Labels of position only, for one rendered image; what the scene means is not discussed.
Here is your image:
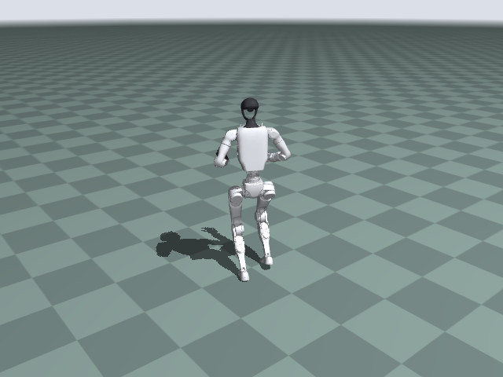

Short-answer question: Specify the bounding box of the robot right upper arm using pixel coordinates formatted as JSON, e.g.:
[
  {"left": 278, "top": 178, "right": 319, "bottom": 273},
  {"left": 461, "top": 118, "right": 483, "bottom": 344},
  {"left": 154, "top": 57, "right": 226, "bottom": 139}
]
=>
[{"left": 267, "top": 127, "right": 291, "bottom": 161}]

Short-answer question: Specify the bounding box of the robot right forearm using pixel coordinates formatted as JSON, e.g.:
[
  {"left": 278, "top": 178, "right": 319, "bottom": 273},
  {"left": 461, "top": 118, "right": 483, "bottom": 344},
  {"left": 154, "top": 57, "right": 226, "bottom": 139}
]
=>
[{"left": 267, "top": 152, "right": 282, "bottom": 162}]

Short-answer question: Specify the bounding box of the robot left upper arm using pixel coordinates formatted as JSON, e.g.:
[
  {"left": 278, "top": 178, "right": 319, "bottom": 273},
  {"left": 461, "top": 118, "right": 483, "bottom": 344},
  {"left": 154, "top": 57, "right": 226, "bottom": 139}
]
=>
[{"left": 215, "top": 129, "right": 237, "bottom": 168}]

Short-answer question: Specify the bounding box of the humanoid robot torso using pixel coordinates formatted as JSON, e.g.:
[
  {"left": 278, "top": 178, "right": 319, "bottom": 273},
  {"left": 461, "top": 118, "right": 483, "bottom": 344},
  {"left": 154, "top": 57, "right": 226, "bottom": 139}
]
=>
[{"left": 236, "top": 123, "right": 268, "bottom": 198}]

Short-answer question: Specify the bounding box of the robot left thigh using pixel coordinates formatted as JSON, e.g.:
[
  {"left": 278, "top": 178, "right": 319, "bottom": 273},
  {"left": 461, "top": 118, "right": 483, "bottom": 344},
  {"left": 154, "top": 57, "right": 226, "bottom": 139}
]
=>
[{"left": 228, "top": 185, "right": 244, "bottom": 236}]

